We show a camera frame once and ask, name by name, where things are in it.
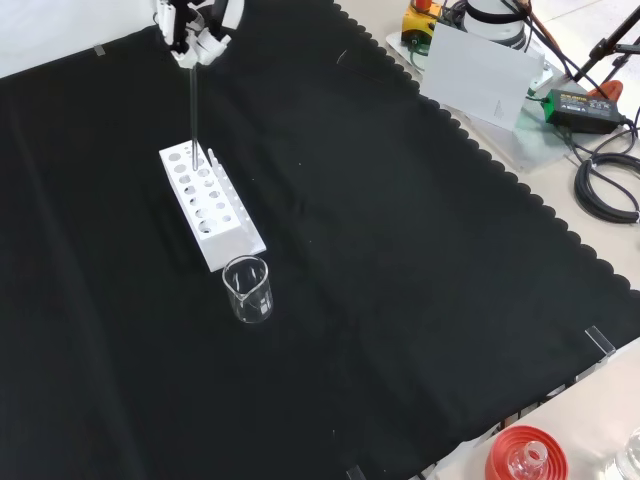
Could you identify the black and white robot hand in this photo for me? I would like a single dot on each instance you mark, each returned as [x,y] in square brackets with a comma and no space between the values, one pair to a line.
[200,47]

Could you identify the clear glass rod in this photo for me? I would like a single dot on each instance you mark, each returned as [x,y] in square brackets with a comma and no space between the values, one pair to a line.
[194,115]

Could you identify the white test tube rack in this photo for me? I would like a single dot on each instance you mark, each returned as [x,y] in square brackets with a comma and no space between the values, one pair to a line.
[220,247]

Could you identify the small clear cloth clip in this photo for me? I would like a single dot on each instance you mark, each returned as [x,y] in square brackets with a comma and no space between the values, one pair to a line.
[100,50]
[355,472]
[600,341]

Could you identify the thin pale thread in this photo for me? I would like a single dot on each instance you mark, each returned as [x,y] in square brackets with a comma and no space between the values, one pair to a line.
[341,55]

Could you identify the yellow stop button box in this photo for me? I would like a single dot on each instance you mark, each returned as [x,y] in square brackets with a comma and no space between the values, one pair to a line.
[417,27]

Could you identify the black bench cloth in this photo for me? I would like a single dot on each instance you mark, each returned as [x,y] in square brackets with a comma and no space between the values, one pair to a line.
[350,250]

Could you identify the clear glass beaker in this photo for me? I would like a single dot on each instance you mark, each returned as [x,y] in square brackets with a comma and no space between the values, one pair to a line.
[250,305]

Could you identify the pale white board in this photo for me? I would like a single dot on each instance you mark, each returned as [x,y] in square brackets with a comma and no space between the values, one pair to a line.
[475,75]

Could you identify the black power adapter brick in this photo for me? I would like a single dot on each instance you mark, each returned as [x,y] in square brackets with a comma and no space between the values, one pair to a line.
[582,110]

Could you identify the black tripod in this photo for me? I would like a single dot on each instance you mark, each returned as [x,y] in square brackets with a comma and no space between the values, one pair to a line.
[597,52]

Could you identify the orange clamp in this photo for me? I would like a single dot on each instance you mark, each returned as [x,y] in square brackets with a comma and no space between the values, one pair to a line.
[611,90]

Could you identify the clear glass flask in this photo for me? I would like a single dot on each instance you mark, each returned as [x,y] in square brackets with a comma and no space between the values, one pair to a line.
[525,465]

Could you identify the clear glass vessel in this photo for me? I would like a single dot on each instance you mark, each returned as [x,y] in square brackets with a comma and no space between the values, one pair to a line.
[631,455]

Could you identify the pale translucent base plate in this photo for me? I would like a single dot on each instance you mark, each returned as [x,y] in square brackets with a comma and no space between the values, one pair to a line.
[530,145]

